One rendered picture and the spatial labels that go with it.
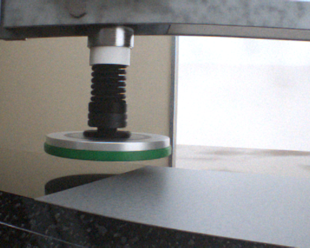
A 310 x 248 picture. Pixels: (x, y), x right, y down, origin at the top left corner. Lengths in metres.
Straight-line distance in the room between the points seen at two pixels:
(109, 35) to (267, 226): 0.40
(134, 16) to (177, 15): 0.07
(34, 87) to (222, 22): 6.06
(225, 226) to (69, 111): 5.87
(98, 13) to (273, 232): 0.42
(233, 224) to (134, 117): 5.33
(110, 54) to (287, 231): 0.41
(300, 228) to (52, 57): 6.17
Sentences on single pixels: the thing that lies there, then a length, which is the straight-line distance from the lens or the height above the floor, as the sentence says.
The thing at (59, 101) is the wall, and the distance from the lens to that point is 6.30.
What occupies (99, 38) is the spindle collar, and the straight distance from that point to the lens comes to 0.64.
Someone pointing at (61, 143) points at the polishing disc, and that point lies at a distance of 0.60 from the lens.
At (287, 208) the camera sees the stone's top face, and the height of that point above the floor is 0.87.
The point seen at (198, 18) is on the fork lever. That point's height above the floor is 1.12.
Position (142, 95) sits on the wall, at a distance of 5.65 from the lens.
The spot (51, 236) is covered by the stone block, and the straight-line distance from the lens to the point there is 0.42.
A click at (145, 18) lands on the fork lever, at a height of 1.12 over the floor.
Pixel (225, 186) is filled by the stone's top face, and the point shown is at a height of 0.87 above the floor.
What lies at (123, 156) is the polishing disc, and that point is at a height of 0.91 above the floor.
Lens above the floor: 0.99
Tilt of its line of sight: 3 degrees down
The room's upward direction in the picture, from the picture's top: 2 degrees clockwise
